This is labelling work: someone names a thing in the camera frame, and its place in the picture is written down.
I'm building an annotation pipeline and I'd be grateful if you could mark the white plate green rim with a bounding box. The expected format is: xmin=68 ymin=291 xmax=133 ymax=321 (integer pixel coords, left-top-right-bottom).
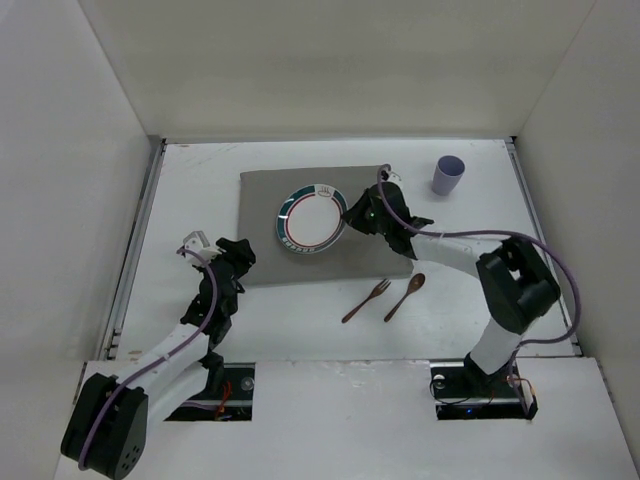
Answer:
xmin=275 ymin=184 xmax=348 ymax=255

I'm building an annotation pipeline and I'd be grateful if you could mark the grey cloth placemat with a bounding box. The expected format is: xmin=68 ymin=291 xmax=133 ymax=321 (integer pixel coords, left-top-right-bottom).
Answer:
xmin=238 ymin=166 xmax=413 ymax=287

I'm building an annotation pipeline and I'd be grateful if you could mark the lilac plastic cup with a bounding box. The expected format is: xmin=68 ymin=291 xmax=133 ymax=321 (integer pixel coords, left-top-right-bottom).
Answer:
xmin=431 ymin=155 xmax=466 ymax=196

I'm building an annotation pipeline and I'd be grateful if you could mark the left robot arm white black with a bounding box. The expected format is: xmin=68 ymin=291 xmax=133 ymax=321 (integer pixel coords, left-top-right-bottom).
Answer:
xmin=60 ymin=232 xmax=256 ymax=479

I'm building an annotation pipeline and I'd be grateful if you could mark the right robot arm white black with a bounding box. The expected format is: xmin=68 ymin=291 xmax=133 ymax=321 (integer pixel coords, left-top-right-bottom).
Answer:
xmin=341 ymin=181 xmax=561 ymax=385

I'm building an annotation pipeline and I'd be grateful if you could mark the brown wooden fork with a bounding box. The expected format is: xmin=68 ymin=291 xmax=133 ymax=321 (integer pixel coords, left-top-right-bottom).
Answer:
xmin=341 ymin=279 xmax=391 ymax=324

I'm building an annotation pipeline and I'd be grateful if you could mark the brown wooden spoon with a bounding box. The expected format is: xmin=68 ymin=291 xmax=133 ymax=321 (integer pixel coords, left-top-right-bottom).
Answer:
xmin=384 ymin=273 xmax=426 ymax=323

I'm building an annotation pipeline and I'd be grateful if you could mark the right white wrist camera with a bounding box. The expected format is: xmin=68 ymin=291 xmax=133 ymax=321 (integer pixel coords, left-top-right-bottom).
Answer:
xmin=380 ymin=168 xmax=403 ymax=190

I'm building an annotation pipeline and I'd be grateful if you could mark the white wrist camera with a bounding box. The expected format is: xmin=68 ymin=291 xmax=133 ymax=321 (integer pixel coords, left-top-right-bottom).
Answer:
xmin=380 ymin=168 xmax=403 ymax=190
xmin=176 ymin=230 xmax=218 ymax=266

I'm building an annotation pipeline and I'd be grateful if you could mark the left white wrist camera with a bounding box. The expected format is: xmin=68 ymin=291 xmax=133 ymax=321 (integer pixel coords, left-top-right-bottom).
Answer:
xmin=176 ymin=230 xmax=218 ymax=266

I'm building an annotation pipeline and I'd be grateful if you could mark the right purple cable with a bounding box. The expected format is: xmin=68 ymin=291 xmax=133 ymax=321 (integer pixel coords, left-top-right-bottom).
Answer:
xmin=375 ymin=163 xmax=584 ymax=346

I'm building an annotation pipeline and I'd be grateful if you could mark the purple cable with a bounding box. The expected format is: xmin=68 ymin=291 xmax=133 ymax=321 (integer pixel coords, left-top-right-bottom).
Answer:
xmin=77 ymin=247 xmax=221 ymax=472
xmin=375 ymin=163 xmax=584 ymax=346

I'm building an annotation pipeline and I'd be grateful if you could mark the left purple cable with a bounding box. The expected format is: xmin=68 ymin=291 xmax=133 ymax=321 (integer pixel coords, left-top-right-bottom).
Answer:
xmin=77 ymin=247 xmax=221 ymax=472

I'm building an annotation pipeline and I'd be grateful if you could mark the left aluminium table rail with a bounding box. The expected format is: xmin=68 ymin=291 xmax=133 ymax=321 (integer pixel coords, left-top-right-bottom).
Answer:
xmin=95 ymin=135 xmax=166 ymax=360

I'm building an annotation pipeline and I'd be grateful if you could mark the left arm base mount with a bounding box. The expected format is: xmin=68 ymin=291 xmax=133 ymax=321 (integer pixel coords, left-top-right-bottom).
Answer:
xmin=167 ymin=353 xmax=256 ymax=422

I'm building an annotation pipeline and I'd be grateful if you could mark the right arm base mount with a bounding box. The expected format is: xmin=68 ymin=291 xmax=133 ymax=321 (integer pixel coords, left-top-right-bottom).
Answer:
xmin=429 ymin=362 xmax=539 ymax=421

